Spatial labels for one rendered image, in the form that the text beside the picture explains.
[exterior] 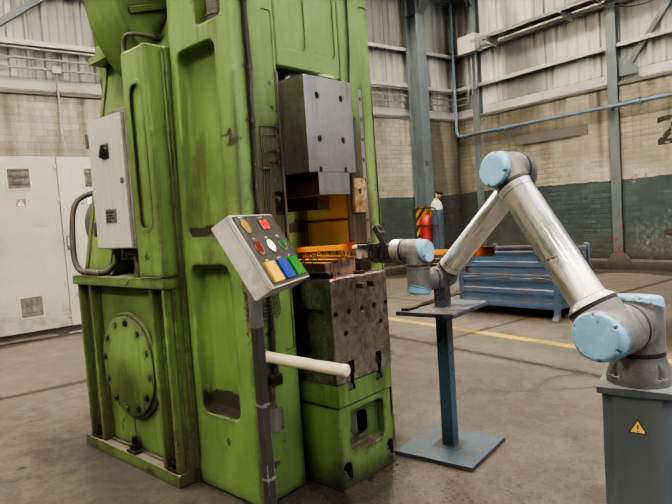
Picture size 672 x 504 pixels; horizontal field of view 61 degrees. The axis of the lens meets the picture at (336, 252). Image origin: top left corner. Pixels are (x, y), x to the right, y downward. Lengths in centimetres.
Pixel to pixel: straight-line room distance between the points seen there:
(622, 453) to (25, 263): 643
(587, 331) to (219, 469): 168
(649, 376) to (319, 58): 184
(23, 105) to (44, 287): 229
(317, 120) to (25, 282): 537
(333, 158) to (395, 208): 828
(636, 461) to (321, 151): 158
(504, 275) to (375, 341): 379
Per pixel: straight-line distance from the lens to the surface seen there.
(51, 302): 737
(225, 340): 255
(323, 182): 241
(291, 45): 263
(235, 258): 185
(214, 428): 267
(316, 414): 257
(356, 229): 277
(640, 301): 191
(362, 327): 251
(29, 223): 731
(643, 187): 1005
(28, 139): 806
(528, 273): 612
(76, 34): 863
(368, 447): 267
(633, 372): 195
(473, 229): 218
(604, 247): 1037
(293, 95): 245
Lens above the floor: 117
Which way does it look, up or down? 4 degrees down
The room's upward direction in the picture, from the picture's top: 4 degrees counter-clockwise
